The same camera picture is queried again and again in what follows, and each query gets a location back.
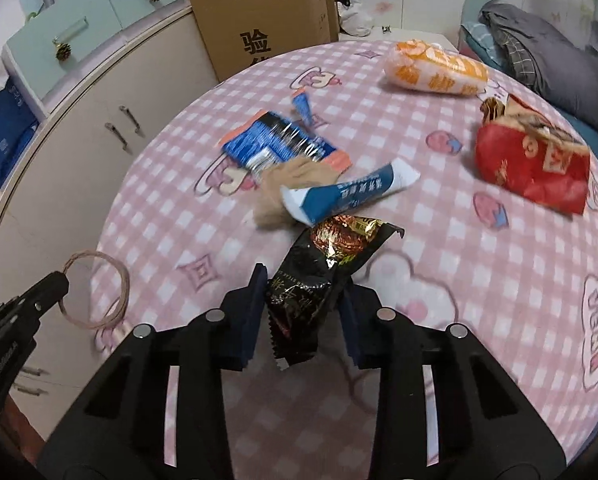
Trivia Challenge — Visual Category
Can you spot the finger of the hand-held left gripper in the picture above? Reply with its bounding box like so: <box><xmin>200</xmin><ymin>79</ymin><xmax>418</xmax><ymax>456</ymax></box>
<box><xmin>0</xmin><ymin>271</ymin><xmax>70</xmax><ymax>342</ymax></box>

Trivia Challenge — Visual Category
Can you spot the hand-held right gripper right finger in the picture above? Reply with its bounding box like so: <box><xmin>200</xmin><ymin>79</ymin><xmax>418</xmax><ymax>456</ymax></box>
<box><xmin>336</xmin><ymin>280</ymin><xmax>567</xmax><ymax>480</ymax></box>

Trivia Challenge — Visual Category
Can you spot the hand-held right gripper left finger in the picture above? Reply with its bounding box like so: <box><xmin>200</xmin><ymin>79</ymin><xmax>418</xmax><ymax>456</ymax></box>
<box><xmin>39</xmin><ymin>262</ymin><xmax>270</xmax><ymax>480</ymax></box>

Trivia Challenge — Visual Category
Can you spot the brown string loop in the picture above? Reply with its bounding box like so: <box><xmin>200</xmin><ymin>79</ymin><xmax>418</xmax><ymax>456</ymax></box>
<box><xmin>59</xmin><ymin>251</ymin><xmax>131</xmax><ymax>331</ymax></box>

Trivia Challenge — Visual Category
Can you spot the black snack wrapper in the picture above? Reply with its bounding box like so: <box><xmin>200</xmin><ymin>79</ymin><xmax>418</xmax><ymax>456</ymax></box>
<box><xmin>265</xmin><ymin>214</ymin><xmax>405</xmax><ymax>372</ymax></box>

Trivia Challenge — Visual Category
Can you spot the blue orange snack wrapper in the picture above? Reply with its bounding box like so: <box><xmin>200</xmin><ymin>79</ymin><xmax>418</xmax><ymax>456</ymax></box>
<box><xmin>221</xmin><ymin>110</ymin><xmax>352</xmax><ymax>173</ymax></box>

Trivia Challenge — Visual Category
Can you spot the pink checked tablecloth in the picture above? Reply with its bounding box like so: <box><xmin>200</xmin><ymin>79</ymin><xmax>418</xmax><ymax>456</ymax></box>
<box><xmin>92</xmin><ymin>40</ymin><xmax>598</xmax><ymax>480</ymax></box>

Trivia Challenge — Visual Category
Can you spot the tan fuzzy cloth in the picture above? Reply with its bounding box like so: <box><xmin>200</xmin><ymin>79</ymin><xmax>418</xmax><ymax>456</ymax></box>
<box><xmin>253</xmin><ymin>156</ymin><xmax>340</xmax><ymax>228</ymax></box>

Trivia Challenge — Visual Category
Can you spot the blue patterned bag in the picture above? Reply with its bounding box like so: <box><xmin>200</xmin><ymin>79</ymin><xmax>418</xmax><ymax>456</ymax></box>
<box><xmin>0</xmin><ymin>77</ymin><xmax>40</xmax><ymax>188</ymax></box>

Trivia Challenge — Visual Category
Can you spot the long white cabinet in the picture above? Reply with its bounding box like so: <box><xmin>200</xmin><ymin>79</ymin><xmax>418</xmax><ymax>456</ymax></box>
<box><xmin>0</xmin><ymin>5</ymin><xmax>220</xmax><ymax>441</ymax></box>

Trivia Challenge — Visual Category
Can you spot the small blue sachet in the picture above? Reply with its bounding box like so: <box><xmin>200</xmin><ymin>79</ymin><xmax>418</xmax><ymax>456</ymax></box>
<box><xmin>291</xmin><ymin>87</ymin><xmax>317</xmax><ymax>126</ymax></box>

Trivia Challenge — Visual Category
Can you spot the red snack bag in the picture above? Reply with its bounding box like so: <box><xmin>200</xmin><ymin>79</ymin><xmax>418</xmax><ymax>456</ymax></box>
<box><xmin>474</xmin><ymin>94</ymin><xmax>592</xmax><ymax>216</ymax></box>

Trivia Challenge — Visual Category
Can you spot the wide mint drawer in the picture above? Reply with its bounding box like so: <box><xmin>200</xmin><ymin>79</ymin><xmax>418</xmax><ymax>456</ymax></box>
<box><xmin>5</xmin><ymin>5</ymin><xmax>124</xmax><ymax>102</ymax></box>

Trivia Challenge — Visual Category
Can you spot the orange white snack bag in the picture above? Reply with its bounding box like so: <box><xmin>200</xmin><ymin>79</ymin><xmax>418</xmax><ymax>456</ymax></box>
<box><xmin>383</xmin><ymin>40</ymin><xmax>490</xmax><ymax>97</ymax></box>

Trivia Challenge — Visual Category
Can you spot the checked pillow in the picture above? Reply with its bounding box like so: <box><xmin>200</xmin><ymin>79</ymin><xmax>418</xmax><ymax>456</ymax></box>
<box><xmin>461</xmin><ymin>20</ymin><xmax>510</xmax><ymax>73</ymax></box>

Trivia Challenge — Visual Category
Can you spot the brown cardboard box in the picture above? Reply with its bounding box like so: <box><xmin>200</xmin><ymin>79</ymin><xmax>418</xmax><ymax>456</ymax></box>
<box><xmin>186</xmin><ymin>0</ymin><xmax>340</xmax><ymax>83</ymax></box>

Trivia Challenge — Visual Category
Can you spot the grey duvet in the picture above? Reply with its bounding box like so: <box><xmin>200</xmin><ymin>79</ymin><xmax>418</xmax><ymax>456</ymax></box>
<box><xmin>480</xmin><ymin>2</ymin><xmax>598</xmax><ymax>141</ymax></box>

